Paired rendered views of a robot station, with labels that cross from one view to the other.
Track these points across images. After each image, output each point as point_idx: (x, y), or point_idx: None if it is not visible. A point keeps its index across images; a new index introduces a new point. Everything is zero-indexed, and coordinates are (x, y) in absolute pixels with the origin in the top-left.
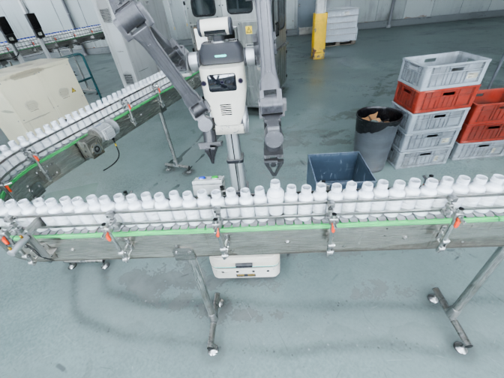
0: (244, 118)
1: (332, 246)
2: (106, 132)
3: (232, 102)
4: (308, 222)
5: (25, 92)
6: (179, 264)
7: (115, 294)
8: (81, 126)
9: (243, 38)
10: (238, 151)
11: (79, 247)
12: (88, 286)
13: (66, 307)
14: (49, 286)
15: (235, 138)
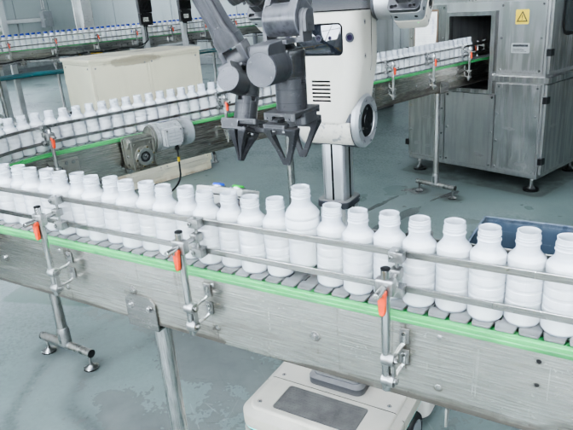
0: (353, 113)
1: (389, 360)
2: (167, 132)
3: (332, 78)
4: (359, 298)
5: (123, 86)
6: (202, 409)
7: (76, 416)
8: (139, 119)
9: (508, 32)
10: (343, 185)
11: (14, 254)
12: (49, 389)
13: (2, 407)
14: (2, 368)
15: (338, 154)
